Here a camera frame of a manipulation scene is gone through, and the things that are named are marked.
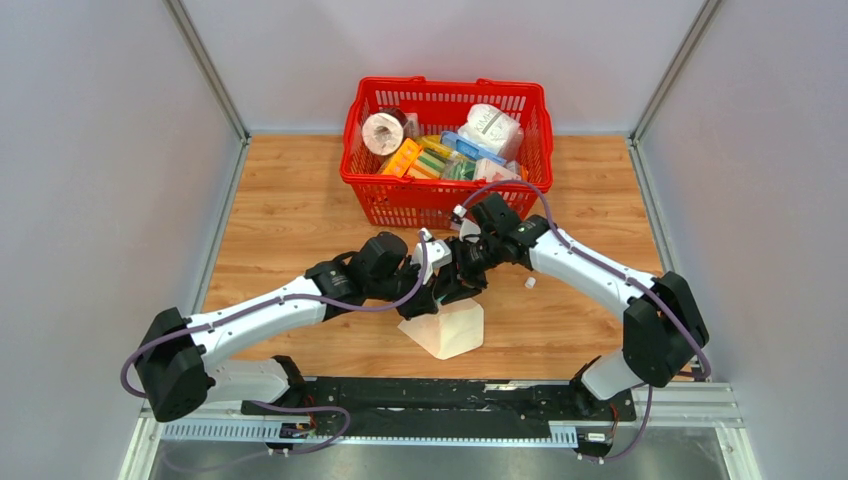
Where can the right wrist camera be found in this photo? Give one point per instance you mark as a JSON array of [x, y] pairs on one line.
[[466, 230]]

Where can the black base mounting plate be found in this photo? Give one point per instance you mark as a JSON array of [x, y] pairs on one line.
[[454, 408]]

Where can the orange plastic box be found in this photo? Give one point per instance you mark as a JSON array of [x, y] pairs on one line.
[[397, 164]]

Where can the blue plastic package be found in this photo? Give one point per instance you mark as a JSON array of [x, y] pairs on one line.
[[468, 148]]

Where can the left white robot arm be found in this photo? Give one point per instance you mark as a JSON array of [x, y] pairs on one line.
[[184, 362]]

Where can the red plastic shopping basket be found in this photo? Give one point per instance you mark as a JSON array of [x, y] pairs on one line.
[[440, 106]]

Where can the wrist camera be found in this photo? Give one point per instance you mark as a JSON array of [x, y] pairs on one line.
[[466, 230], [431, 253]]

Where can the cream paper envelope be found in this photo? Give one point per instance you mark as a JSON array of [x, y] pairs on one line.
[[456, 329]]

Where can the green yellow sponge pack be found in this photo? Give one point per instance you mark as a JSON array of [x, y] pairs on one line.
[[428, 166]]

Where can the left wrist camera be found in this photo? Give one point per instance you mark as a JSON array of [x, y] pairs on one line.
[[431, 253]]

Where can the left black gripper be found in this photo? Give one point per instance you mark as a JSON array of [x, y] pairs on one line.
[[421, 303]]

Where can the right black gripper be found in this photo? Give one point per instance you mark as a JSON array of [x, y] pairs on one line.
[[460, 280]]

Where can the white small box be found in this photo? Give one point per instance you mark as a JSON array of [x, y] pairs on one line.
[[489, 171]]

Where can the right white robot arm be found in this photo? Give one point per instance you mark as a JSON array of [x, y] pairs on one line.
[[663, 328]]

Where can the wrapped white tissue pack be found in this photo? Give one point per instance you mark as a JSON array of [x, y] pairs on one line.
[[493, 130]]

